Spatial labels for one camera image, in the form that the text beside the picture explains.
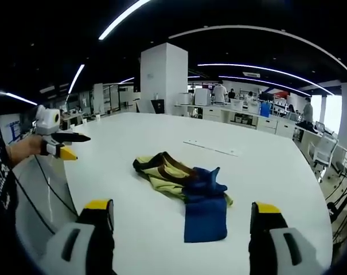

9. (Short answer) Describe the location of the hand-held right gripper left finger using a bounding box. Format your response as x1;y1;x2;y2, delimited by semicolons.
43;199;116;275

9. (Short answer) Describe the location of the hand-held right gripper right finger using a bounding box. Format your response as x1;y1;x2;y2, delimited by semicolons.
248;201;326;275

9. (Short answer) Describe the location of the yellow and blue garment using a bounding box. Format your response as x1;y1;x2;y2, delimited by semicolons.
132;151;235;243

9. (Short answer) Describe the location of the person's left hand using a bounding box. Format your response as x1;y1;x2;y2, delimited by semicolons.
10;133;45;167

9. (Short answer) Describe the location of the long ceiling light strip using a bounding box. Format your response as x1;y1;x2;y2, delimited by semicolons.
98;0;151;41
68;64;85;95
0;91;38;106

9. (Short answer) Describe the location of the black stand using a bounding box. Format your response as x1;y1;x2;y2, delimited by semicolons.
325;171;347;244

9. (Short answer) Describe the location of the black bin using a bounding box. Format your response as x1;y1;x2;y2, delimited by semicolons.
150;99;165;115

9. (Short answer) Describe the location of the white office chair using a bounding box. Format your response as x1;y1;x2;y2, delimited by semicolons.
307;132;340;174

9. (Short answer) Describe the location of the white square pillar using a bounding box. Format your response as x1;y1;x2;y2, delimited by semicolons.
139;42;189;115

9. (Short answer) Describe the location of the white drawer cabinet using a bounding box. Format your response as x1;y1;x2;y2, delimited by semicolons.
203;107;223;123
256;116;278;135

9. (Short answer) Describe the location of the blue box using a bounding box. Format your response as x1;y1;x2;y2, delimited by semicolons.
259;102;272;118

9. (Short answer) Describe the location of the white box appliance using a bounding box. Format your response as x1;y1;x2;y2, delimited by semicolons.
193;88;212;107

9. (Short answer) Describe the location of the curved ceiling light strip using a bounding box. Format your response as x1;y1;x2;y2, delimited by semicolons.
197;63;335;96

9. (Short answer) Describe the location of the black cable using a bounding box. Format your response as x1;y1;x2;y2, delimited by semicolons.
34;155;78;217
13;171;56;235

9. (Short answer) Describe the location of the table cable slot cover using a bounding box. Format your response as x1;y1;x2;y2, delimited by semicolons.
182;140;239;158

